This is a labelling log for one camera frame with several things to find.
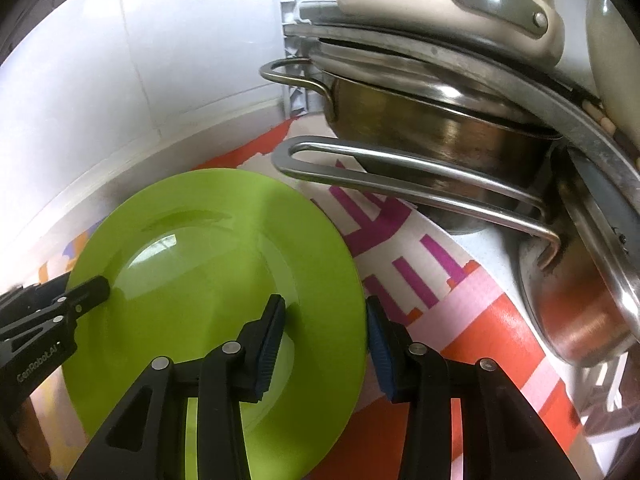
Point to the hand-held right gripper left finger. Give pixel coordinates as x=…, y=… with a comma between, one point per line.
x=267, y=345

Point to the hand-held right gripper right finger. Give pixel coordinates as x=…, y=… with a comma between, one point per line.
x=382, y=355

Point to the copper-bottomed steel saucepan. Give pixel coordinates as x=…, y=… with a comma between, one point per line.
x=580, y=310

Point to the cream kettle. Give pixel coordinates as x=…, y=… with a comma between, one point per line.
x=615, y=50

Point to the colourful patterned mat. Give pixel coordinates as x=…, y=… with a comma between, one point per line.
x=450, y=320

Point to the green plate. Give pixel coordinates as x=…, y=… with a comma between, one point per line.
x=200, y=240

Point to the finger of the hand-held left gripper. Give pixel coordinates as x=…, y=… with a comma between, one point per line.
x=87, y=295

